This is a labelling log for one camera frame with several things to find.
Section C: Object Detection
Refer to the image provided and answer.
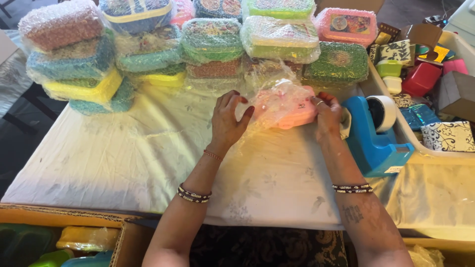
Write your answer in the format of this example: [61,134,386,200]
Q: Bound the person's right hand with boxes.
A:
[311,92,344,142]

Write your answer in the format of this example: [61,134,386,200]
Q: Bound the person's left hand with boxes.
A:
[209,90,256,153]

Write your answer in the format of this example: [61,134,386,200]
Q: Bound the pink plastic lunch box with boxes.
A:
[255,86,319,130]

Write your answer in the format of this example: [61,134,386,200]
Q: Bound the clear bubble wrap sheet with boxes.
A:
[235,68,320,131]

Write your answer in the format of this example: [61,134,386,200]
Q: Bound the white tape roll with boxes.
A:
[365,95,397,134]

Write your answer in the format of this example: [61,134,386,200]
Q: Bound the blue tape dispenser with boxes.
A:
[341,96,415,178]

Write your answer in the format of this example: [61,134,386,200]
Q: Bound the dark beaded bangles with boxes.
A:
[177,183,213,204]
[332,183,374,194]

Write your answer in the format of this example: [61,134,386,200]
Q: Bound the brown cardboard box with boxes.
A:
[315,0,386,16]

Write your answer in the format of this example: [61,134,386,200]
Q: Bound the white crate of gift boxes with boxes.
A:
[357,22,475,159]

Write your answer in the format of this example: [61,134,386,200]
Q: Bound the pile of bubble-wrapped lunch boxes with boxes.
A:
[18,0,379,116]

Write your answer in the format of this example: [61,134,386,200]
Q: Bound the dark patterned dress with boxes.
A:
[189,223,349,267]

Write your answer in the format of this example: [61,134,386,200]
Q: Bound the yellow carton with plastic bag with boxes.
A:
[402,237,475,267]

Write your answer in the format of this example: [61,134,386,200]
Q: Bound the white floral table cloth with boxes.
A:
[1,83,475,231]

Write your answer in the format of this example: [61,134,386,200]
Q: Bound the dark wooden chair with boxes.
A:
[0,82,68,136]

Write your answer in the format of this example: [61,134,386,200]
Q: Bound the cardboard carton of lunch boxes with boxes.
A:
[0,203,156,267]

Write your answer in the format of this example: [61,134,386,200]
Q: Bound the red thread bracelet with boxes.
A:
[203,149,223,162]

